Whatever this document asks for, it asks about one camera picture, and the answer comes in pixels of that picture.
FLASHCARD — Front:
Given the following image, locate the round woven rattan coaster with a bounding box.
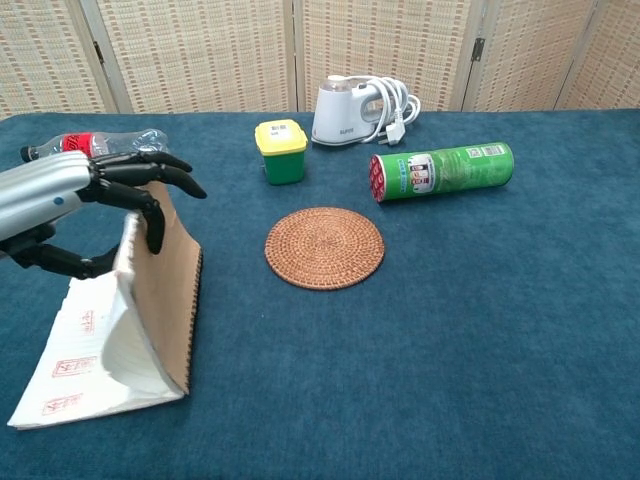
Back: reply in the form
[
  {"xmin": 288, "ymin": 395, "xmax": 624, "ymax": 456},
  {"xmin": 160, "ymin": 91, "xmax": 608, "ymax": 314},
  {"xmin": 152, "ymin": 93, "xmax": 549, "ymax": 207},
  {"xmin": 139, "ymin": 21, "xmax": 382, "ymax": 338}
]
[{"xmin": 264, "ymin": 206, "xmax": 387, "ymax": 291}]

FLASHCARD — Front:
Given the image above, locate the white steam iron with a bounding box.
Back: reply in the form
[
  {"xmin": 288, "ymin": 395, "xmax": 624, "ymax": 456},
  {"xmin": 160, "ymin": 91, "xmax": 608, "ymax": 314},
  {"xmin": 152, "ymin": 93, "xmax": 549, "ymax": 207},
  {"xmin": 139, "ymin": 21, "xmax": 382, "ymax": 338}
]
[{"xmin": 310, "ymin": 74, "xmax": 401, "ymax": 148}]

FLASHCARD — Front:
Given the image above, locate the white iron power cord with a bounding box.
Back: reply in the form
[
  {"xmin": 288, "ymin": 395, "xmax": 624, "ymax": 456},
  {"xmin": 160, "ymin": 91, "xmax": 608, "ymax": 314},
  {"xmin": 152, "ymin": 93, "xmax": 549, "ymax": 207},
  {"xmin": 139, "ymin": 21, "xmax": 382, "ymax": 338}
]
[{"xmin": 368, "ymin": 75, "xmax": 423, "ymax": 149}]

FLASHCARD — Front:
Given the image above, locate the tan cover spiral notebook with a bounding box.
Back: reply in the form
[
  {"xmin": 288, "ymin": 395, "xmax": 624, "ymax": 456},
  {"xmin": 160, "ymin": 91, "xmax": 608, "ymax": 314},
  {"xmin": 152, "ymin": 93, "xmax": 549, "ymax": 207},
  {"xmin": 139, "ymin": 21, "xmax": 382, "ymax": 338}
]
[{"xmin": 6, "ymin": 180, "xmax": 205, "ymax": 431}]

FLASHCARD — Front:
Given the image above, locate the blue table cloth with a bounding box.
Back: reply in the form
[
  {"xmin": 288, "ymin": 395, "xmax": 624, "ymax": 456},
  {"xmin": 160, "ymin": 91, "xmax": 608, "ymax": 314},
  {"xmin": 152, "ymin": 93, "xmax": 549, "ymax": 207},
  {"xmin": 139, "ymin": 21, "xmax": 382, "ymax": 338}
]
[{"xmin": 0, "ymin": 108, "xmax": 640, "ymax": 480}]

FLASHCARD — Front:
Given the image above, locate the yellow lid green container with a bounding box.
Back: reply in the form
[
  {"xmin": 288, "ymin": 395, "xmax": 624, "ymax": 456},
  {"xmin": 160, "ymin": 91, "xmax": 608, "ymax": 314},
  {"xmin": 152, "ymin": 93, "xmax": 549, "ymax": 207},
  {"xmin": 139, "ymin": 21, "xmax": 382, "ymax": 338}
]
[{"xmin": 254, "ymin": 118, "xmax": 310, "ymax": 187}]

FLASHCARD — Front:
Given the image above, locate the woven bamboo screen panel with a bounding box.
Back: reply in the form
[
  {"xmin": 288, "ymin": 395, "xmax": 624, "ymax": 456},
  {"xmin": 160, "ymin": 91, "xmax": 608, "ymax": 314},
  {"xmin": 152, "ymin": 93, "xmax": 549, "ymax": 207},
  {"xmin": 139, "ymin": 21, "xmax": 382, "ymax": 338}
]
[
  {"xmin": 554, "ymin": 0, "xmax": 640, "ymax": 112},
  {"xmin": 0, "ymin": 0, "xmax": 120, "ymax": 122},
  {"xmin": 292, "ymin": 0, "xmax": 484, "ymax": 114},
  {"xmin": 462, "ymin": 0, "xmax": 609, "ymax": 113},
  {"xmin": 79, "ymin": 0, "xmax": 299, "ymax": 116}
]

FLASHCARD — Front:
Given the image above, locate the empty red label plastic bottle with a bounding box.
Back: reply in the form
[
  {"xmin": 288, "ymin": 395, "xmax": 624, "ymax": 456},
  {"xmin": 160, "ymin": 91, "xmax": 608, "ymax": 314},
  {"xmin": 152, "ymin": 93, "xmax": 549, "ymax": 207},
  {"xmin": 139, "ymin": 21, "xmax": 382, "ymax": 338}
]
[{"xmin": 19, "ymin": 128, "xmax": 169, "ymax": 164}]

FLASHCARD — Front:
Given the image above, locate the green cylindrical snack can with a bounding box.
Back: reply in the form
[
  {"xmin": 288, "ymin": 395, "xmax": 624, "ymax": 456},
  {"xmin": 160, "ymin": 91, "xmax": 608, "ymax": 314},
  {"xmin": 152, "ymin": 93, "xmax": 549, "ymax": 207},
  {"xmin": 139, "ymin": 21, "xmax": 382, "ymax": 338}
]
[{"xmin": 368, "ymin": 141, "xmax": 516, "ymax": 203}]

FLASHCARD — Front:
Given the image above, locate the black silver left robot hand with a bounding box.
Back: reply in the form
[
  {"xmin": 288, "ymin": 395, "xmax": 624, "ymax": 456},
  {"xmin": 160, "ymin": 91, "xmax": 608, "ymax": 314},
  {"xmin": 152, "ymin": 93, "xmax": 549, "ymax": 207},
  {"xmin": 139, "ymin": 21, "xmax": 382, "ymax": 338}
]
[{"xmin": 0, "ymin": 150, "xmax": 208, "ymax": 281}]

